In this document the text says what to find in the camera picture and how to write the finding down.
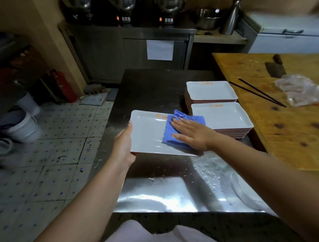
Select person's left hand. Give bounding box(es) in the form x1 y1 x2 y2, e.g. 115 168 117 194
109 121 136 173

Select person's right hand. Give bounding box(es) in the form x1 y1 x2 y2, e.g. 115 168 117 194
170 117 220 152

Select blue cloth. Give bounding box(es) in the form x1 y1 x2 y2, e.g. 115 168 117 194
162 109 206 150

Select stack of white plates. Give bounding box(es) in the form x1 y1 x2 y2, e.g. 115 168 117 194
185 80 238 115
190 101 254 139

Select steel work table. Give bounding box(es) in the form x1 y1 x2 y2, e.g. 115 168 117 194
88 69 278 242

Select person's left forearm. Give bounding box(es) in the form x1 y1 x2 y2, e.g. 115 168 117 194
34 158 130 242

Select person's right forearm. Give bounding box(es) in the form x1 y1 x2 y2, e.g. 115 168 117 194
210 133 319 242

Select dark grey tile piece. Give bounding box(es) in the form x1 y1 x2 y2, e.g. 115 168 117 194
106 88 119 101

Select loose light floor tile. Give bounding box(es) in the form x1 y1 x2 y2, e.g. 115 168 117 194
79 92 109 106

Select grey brick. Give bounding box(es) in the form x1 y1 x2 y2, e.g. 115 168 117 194
83 83 106 95

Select black chopstick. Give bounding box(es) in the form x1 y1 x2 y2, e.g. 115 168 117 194
238 78 287 108
229 81 286 108

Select clear glass bowl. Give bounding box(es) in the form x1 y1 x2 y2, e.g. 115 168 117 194
230 152 277 212

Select red fire extinguisher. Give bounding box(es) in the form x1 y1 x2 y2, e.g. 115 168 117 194
49 69 78 103

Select white paper sheet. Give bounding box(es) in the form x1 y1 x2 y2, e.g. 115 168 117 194
146 40 174 61

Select stainless steel cabinet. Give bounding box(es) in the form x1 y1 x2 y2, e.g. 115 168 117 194
58 21 196 84

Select wooden table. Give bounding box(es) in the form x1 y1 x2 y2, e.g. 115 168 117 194
212 53 319 173

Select beige side counter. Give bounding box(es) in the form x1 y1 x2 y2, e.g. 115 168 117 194
193 30 247 45

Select white plastic bucket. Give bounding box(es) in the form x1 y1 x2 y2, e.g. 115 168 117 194
16 92 42 116
0 109 42 144

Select crumpled clear plastic bag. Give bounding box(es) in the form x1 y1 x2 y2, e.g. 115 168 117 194
275 74 319 108

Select steel basin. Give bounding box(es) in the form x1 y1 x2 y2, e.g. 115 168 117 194
190 9 224 31

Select black induction cooker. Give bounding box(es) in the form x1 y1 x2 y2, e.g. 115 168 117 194
66 12 95 25
113 11 133 24
158 12 175 25

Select steel jug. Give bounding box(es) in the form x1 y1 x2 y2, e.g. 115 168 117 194
219 0 242 36

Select white chest freezer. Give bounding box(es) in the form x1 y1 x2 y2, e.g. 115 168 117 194
235 11 319 54

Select dark storage rack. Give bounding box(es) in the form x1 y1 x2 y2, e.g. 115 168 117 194
0 32 50 105

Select steel cleaver with dark handle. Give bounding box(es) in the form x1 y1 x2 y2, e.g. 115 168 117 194
265 54 286 78

